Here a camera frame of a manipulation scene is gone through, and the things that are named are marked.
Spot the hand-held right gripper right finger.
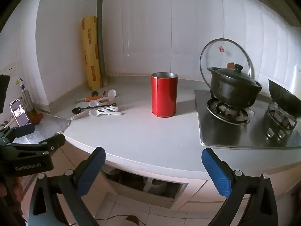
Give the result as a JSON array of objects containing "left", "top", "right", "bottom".
[{"left": 201, "top": 147, "right": 285, "bottom": 226}]

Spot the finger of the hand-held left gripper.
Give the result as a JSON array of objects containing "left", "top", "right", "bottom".
[
  {"left": 7, "top": 134, "right": 66, "bottom": 156},
  {"left": 0, "top": 125, "right": 36, "bottom": 144}
]

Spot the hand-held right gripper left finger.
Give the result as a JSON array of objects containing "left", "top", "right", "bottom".
[{"left": 28, "top": 146, "right": 106, "bottom": 226}]

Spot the plain white soup spoon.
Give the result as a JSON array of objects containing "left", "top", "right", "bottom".
[{"left": 88, "top": 109, "right": 111, "bottom": 118}]

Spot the large printed white spoon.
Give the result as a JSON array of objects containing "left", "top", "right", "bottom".
[{"left": 89, "top": 100, "right": 119, "bottom": 111}]

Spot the orange handled peeler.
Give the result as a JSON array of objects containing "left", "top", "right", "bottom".
[{"left": 76, "top": 95, "right": 109, "bottom": 102}]

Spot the slim printed white spoon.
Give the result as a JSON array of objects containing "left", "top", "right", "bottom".
[{"left": 100, "top": 89, "right": 117, "bottom": 104}]

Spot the red metal canister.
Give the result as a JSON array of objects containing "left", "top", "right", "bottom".
[{"left": 151, "top": 73, "right": 178, "bottom": 118}]

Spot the person's left hand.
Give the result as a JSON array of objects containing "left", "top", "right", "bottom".
[{"left": 11, "top": 176, "right": 25, "bottom": 203}]

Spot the aluminium foil sheet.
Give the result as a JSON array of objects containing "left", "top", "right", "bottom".
[{"left": 30, "top": 113, "right": 72, "bottom": 144}]

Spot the smartphone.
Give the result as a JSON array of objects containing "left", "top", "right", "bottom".
[{"left": 10, "top": 98, "right": 33, "bottom": 127}]

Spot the glass oil bottle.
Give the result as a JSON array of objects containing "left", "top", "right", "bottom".
[{"left": 18, "top": 77, "right": 36, "bottom": 119}]

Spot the dark flat panel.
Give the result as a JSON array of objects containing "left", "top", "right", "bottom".
[{"left": 0, "top": 75, "right": 11, "bottom": 113}]

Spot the stainless steel gas stove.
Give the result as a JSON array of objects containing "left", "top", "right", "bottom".
[{"left": 194, "top": 89, "right": 301, "bottom": 149}]

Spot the white plastic stool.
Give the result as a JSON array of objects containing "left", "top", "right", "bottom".
[{"left": 143, "top": 178, "right": 166, "bottom": 193}]

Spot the black pot with lid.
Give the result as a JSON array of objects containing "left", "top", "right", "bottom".
[{"left": 207, "top": 63, "right": 263, "bottom": 108}]

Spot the yellow cling film roll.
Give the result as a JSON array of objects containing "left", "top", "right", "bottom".
[{"left": 82, "top": 16, "right": 103, "bottom": 91}]

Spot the black wok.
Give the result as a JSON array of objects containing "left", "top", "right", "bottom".
[{"left": 268, "top": 79, "right": 301, "bottom": 118}]

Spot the glass pan lid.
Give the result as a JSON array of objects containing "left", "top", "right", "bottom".
[{"left": 200, "top": 38, "right": 256, "bottom": 92}]

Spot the black floor cable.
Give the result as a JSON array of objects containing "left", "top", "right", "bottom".
[{"left": 94, "top": 214, "right": 151, "bottom": 226}]

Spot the white wall socket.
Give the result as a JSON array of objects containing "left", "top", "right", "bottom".
[{"left": 0, "top": 63, "right": 16, "bottom": 78}]

